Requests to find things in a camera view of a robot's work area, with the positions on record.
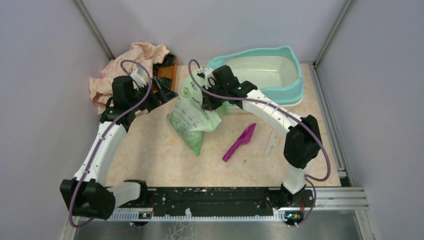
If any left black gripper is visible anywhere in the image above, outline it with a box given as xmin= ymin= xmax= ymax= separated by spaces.
xmin=129 ymin=76 xmax=178 ymax=112

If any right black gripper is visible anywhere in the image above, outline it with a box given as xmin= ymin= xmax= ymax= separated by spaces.
xmin=200 ymin=81 xmax=227 ymax=112

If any green litter bag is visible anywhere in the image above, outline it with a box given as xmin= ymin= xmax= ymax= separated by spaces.
xmin=167 ymin=76 xmax=222 ymax=156

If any purple plastic scoop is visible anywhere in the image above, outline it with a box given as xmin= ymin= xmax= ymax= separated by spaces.
xmin=222 ymin=123 xmax=257 ymax=162

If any white bag clip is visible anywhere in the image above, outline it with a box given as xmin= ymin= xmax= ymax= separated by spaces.
xmin=263 ymin=129 xmax=279 ymax=156

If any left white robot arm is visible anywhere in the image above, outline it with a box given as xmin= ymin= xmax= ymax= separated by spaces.
xmin=59 ymin=75 xmax=178 ymax=220

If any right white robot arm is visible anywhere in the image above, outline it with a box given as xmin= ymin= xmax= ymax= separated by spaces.
xmin=196 ymin=65 xmax=322 ymax=206

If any teal litter box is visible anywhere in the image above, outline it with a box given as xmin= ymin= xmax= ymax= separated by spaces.
xmin=207 ymin=45 xmax=304 ymax=109

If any dark plant near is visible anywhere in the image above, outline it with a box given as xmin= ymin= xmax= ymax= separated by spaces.
xmin=158 ymin=76 xmax=172 ymax=89

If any dark plant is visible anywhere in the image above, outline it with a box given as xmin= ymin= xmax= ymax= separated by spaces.
xmin=158 ymin=76 xmax=172 ymax=89
xmin=160 ymin=53 xmax=176 ymax=67

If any wooden tray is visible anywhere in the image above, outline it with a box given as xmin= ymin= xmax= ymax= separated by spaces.
xmin=153 ymin=57 xmax=178 ymax=91

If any dark plant far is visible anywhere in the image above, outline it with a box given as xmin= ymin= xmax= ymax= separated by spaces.
xmin=160 ymin=53 xmax=176 ymax=67

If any pink patterned cloth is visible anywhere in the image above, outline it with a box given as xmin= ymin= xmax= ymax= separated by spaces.
xmin=89 ymin=42 xmax=171 ymax=115

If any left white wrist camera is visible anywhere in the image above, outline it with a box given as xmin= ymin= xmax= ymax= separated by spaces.
xmin=129 ymin=67 xmax=148 ymax=90

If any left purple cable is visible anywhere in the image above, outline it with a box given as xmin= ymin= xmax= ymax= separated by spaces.
xmin=67 ymin=59 xmax=153 ymax=233

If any white slotted cable duct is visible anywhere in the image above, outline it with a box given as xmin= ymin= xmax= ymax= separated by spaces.
xmin=108 ymin=209 xmax=288 ymax=223

